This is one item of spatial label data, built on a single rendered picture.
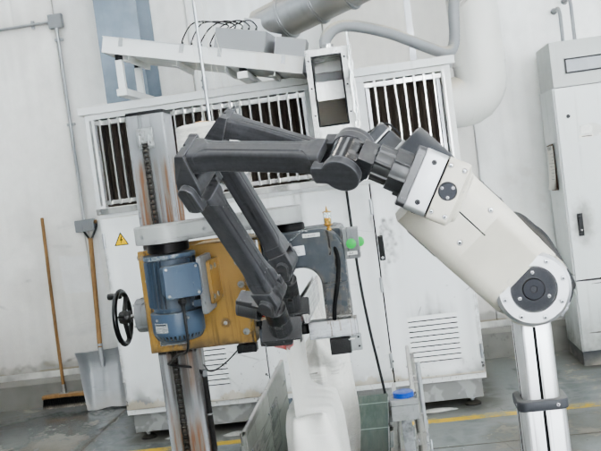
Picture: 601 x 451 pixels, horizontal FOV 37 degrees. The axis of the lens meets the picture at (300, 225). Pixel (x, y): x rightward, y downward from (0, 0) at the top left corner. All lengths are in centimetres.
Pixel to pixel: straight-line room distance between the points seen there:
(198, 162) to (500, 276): 67
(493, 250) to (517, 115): 490
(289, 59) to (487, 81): 133
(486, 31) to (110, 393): 368
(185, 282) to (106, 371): 445
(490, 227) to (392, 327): 364
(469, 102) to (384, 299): 133
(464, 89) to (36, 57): 330
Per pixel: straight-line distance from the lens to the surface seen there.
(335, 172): 170
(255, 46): 518
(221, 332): 274
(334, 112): 529
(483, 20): 578
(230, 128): 235
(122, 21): 656
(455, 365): 552
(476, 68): 573
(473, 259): 187
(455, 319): 546
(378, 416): 418
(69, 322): 719
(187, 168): 189
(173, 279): 247
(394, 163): 168
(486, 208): 184
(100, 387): 690
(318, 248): 266
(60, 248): 714
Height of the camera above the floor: 150
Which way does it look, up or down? 3 degrees down
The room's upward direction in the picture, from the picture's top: 7 degrees counter-clockwise
